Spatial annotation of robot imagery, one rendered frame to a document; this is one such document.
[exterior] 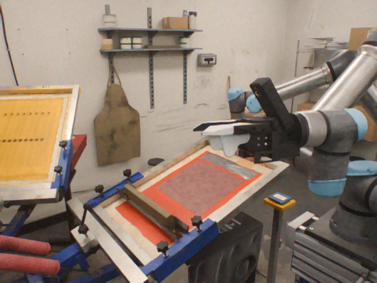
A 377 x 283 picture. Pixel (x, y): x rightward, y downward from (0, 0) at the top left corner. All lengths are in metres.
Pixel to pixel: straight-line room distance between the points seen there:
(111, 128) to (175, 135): 0.92
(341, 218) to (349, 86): 0.42
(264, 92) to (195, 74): 3.38
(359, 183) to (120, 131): 2.77
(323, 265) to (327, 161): 0.54
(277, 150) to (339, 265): 0.62
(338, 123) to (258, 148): 0.18
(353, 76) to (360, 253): 0.50
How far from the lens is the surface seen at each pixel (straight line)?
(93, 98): 3.30
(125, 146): 3.48
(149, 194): 1.56
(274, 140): 0.60
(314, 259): 1.18
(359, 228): 1.06
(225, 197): 1.41
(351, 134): 0.71
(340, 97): 0.85
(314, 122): 0.65
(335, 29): 4.85
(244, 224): 1.63
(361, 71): 0.89
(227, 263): 1.57
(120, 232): 1.36
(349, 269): 1.15
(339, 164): 0.72
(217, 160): 1.66
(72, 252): 1.31
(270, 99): 0.60
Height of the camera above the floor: 1.83
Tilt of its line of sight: 18 degrees down
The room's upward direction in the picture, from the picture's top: straight up
